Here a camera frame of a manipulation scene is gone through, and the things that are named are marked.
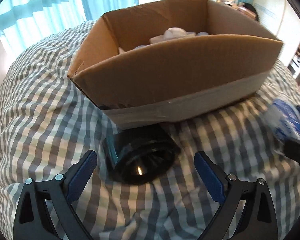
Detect blue cotton swab jar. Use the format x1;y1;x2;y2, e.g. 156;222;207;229
263;96;300;152

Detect white cartoon figurine lamp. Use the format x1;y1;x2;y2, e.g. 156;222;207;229
149;27;209;44

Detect checkered bed cover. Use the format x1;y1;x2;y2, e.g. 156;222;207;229
0;21;300;239

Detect white wardrobe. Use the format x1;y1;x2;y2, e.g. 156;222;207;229
253;0;300;78

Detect black round container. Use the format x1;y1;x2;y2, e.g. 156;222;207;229
102;125;181;185

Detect brown cardboard box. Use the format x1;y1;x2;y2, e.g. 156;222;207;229
68;0;283;129

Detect blue curtain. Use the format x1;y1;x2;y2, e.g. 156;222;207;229
0;0;139;55

